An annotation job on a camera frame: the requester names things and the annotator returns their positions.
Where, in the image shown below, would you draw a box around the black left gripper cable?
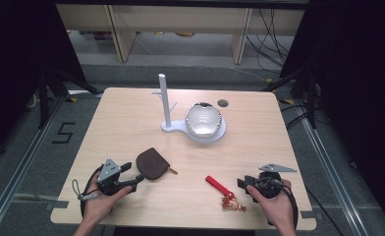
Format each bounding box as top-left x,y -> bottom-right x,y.
80,165 -> 104,220

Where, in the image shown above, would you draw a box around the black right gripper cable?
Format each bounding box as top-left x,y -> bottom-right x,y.
268,178 -> 300,228

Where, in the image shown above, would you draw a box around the silver white bowl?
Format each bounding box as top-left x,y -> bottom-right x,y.
185,101 -> 223,139

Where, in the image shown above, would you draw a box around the aluminium floor rail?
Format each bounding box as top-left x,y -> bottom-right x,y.
297,106 -> 369,236
0,93 -> 68,236

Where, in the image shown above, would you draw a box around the black floor cables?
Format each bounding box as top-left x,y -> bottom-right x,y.
279,100 -> 314,131

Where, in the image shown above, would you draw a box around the person's right hand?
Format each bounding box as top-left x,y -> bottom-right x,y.
246,178 -> 295,231

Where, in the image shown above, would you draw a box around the brown leather key pouch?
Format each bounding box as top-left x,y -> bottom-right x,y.
136,147 -> 179,181

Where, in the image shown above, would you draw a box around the person's left hand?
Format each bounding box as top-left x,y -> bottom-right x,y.
82,171 -> 134,228

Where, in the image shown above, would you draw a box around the black hanging cables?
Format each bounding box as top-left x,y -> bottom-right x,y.
245,8 -> 292,74

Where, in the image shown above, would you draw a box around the beige wooden bench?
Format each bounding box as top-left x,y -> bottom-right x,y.
56,3 -> 306,66

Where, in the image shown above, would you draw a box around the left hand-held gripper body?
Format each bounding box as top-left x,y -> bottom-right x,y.
96,158 -> 139,197

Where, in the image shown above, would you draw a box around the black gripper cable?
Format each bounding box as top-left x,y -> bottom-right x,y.
268,178 -> 300,228
80,165 -> 104,220

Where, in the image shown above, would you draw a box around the grey cord with plug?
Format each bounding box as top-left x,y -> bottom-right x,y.
71,178 -> 99,202

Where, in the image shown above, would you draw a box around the black metal stand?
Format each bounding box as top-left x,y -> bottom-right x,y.
37,64 -> 100,130
262,64 -> 320,130

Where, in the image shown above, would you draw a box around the white floor cable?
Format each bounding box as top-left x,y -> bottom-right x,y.
134,33 -> 271,83

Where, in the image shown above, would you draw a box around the red strap keychain with figure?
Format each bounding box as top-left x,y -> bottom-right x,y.
204,175 -> 248,213

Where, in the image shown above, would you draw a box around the white key stand with pole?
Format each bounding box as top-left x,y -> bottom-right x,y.
150,73 -> 228,145

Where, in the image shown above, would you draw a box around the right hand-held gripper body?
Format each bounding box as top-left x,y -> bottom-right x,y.
252,163 -> 298,200

